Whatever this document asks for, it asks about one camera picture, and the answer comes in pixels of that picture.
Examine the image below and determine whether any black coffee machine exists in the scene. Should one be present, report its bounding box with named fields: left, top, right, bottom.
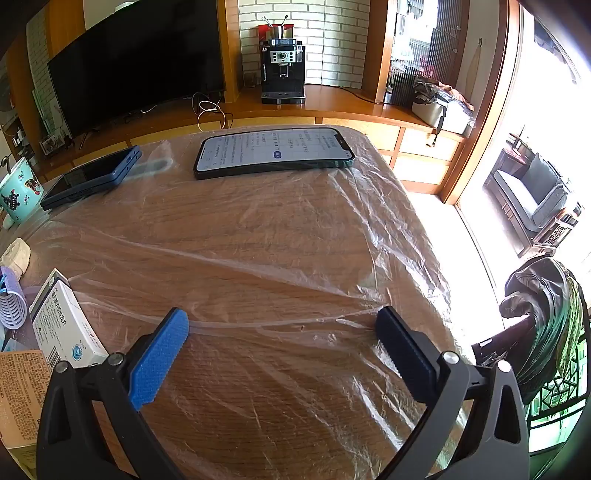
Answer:
left=260, top=38, right=308, bottom=104

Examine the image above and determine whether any dark bag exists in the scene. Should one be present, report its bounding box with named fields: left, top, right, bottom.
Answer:
left=412, top=76, right=476, bottom=114

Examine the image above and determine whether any teal patterned mug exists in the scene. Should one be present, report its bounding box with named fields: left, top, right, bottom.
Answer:
left=0, top=157, right=44, bottom=227

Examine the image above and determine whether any brown cardboard box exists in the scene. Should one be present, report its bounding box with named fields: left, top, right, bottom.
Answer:
left=0, top=349, right=52, bottom=450

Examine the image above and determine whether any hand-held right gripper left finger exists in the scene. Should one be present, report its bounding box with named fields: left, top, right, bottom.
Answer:
left=36, top=307, right=195, bottom=480

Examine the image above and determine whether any small picture frame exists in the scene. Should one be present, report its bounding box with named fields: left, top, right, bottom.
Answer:
left=39, top=134, right=68, bottom=156

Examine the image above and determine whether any white medicine box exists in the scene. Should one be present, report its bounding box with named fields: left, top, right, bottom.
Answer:
left=28, top=279, right=109, bottom=369

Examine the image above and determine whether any green patterned scarf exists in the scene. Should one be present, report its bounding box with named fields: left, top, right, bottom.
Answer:
left=554, top=272, right=585, bottom=379

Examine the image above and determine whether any crumpled white tissue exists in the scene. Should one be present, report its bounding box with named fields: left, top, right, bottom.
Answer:
left=1, top=237, right=32, bottom=278

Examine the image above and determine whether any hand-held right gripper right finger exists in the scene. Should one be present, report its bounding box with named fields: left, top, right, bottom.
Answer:
left=375, top=305, right=531, bottom=480

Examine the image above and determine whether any dark jacket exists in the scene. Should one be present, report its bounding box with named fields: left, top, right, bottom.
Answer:
left=499, top=256, right=578, bottom=407

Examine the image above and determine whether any metal utensil cup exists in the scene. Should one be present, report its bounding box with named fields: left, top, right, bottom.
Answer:
left=263, top=14, right=290, bottom=40

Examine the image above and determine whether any lavender hair roller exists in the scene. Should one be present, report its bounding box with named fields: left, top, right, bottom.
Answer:
left=0, top=265, right=31, bottom=329

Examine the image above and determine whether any grey cushioned armchair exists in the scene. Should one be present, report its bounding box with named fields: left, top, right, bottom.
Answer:
left=482, top=152, right=571, bottom=234

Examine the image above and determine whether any dark blue phone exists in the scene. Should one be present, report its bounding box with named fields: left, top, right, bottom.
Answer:
left=40, top=145, right=143, bottom=212

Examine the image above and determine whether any black flat television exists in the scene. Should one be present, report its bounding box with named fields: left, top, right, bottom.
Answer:
left=46, top=0, right=227, bottom=139

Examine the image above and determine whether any white cable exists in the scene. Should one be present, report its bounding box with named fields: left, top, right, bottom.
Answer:
left=196, top=92, right=234, bottom=132

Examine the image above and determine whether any small grey white box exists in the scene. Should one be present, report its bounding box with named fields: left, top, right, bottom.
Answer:
left=39, top=268, right=71, bottom=296

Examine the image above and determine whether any smartphone with lit screen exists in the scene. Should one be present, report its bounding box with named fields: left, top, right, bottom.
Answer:
left=193, top=127, right=355, bottom=181

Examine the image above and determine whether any white storage box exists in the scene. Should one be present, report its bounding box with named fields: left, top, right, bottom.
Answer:
left=412, top=99, right=472, bottom=134

